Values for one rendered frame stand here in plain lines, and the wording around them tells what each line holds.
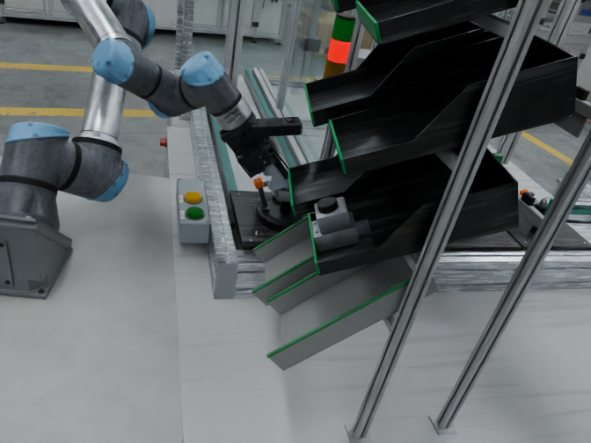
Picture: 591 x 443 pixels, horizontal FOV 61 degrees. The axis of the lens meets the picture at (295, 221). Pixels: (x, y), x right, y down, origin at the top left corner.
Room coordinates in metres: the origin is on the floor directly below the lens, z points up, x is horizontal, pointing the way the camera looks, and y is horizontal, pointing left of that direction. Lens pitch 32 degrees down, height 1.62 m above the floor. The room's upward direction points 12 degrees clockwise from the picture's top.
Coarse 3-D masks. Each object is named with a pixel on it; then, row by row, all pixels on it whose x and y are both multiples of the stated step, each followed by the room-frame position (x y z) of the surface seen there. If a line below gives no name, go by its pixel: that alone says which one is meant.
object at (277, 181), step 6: (282, 162) 1.02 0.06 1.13; (270, 168) 0.99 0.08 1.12; (270, 174) 0.99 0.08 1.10; (276, 174) 0.99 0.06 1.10; (270, 180) 0.99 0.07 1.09; (276, 180) 0.99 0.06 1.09; (282, 180) 1.00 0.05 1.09; (270, 186) 0.99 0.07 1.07; (276, 186) 0.99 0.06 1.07; (282, 186) 0.99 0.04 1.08
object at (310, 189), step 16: (320, 160) 0.83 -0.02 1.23; (336, 160) 0.84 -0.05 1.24; (288, 176) 0.80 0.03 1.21; (304, 176) 0.82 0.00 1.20; (320, 176) 0.81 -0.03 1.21; (336, 176) 0.80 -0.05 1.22; (352, 176) 0.79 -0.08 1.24; (368, 176) 0.72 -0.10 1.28; (384, 176) 0.72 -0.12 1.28; (304, 192) 0.77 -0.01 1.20; (320, 192) 0.76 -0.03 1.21; (336, 192) 0.71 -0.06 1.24; (352, 192) 0.71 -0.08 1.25; (304, 208) 0.70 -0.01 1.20
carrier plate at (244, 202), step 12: (240, 192) 1.11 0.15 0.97; (252, 192) 1.12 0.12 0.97; (240, 204) 1.05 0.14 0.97; (252, 204) 1.07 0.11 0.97; (240, 216) 1.00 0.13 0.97; (252, 216) 1.01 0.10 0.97; (240, 228) 0.95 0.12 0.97; (252, 228) 0.96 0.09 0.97; (264, 228) 0.97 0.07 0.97; (240, 240) 0.92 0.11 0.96; (252, 240) 0.91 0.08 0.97; (264, 240) 0.92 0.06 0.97
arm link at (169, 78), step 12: (168, 72) 0.97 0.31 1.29; (168, 84) 0.95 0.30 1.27; (180, 84) 0.96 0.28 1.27; (156, 96) 0.94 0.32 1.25; (168, 96) 0.95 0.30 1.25; (180, 96) 0.95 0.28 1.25; (156, 108) 0.98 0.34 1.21; (168, 108) 0.96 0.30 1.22; (180, 108) 0.97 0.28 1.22; (192, 108) 0.97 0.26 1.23
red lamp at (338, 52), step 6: (330, 42) 1.25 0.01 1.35; (336, 42) 1.24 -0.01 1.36; (342, 42) 1.23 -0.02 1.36; (348, 42) 1.25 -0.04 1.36; (330, 48) 1.25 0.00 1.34; (336, 48) 1.23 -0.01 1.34; (342, 48) 1.23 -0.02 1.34; (348, 48) 1.25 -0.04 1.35; (330, 54) 1.24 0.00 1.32; (336, 54) 1.23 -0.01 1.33; (342, 54) 1.24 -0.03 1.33; (330, 60) 1.24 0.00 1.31; (336, 60) 1.23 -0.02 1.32; (342, 60) 1.24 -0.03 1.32
